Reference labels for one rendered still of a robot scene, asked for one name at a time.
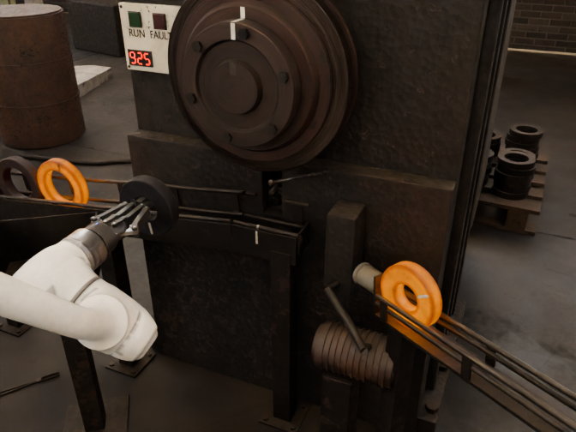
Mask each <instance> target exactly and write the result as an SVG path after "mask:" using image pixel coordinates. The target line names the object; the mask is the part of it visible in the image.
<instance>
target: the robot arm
mask: <svg viewBox="0 0 576 432"><path fill-rule="evenodd" d="M152 206H153V203H152V202H151V201H150V200H148V198H145V197H140V198H139V199H137V200H136V201H135V199H131V200H130V203H128V202H126V201H125V202H122V203H121V204H119V205H117V206H115V207H113V208H111V209H109V210H107V211H105V212H103V213H101V214H99V215H96V216H93V217H91V218H90V219H91V222H92V223H91V224H90V225H88V226H87V227H85V228H82V229H78V230H76V231H74V232H73V233H71V234H70V235H69V236H67V237H66V238H64V239H63V240H61V241H60V242H59V243H57V244H55V245H52V246H50V247H48V248H46V249H43V250H42V251H40V252H39V253H38V254H36V255H35V256H34V257H32V258H31V259H30V260H29V261H27V262H26V263H25V264H24V265H23V266H22V267H21V268H20V269H19V270H18V271H17V272H16V273H15V274H14V275H13V276H9V275H8V274H6V273H2V272H0V316H2V317H5V318H8V319H10V320H13V321H18V322H21V323H24V324H28V325H30V326H33V327H38V328H41V329H44V330H47V331H50V332H53V333H58V334H61V335H63V336H67V337H70V338H73V339H78V340H79V342H80V343H81V344H83V345H84V346H86V347H87V348H89V349H92V350H96V351H100V352H103V353H104V354H107V355H108V354H110V355H112V356H113V357H115V358H118V359H121V360H125V361H134V360H139V359H141V358H143V357H144V355H145V354H146V353H147V351H148V350H149V348H150V347H151V345H152V344H153V342H154V341H155V340H156V338H157V337H158V331H157V325H156V323H155V321H154V320H153V318H152V316H150V314H149V313H148V312H147V311H146V310H145V309H144V308H143V307H142V306H141V305H140V304H138V302H136V301H135V300H134V299H132V298H131V297H129V296H128V295H127V294H125V293H124V292H122V291H120V290H119V289H118V288H116V287H115V286H114V285H111V284H109V283H107V282H105V281H104V280H102V279H101V278H100V277H99V276H98V275H97V274H96V273H95V272H94V270H95V269H96V268H97V267H98V266H100V265H101V264H102V263H103V262H104V261H105V260H106V257H107V255H108V254H109V253H110V252H112V250H114V248H116V246H117V243H118V241H119V240H122V239H124V238H126V236H128V235H133V236H134V237H138V236H139V231H140V230H141V228H142V227H143V226H144V224H145V223H146V222H147V220H148V219H149V218H150V216H151V214H150V209H149V208H150V207H152ZM122 207H123V208H122Z"/></svg>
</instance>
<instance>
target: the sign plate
mask: <svg viewBox="0 0 576 432"><path fill-rule="evenodd" d="M118 5H119V11H120V17H121V23H122V30H123V41H124V48H125V54H126V60H127V66H128V69H135V70H142V71H149V72H156V73H164V74H169V70H168V44H169V38H170V34H171V28H172V25H173V22H174V20H175V18H176V15H177V12H178V10H179V9H180V8H181V6H174V5H162V4H150V3H126V2H121V3H119V4H118ZM128 12H132V13H140V20H141V26H140V27H132V26H130V25H129V14H128ZM153 15H164V16H165V29H159V28H154V26H153ZM131 51H133V52H134V53H135V56H134V53H130V52H131ZM137 52H140V53H141V54H142V58H141V54H138V53H137ZM129 53H130V54H131V56H130V55H129ZM145 53H148V55H146V54H145ZM144 54H145V58H148V59H149V60H150V64H149V60H146V59H145V58H144ZM131 57H135V58H131ZM138 57H140V58H141V59H138ZM137 59H138V60H139V62H137ZM135 60H136V63H135ZM139 63H142V64H139ZM146 64H149V65H146Z"/></svg>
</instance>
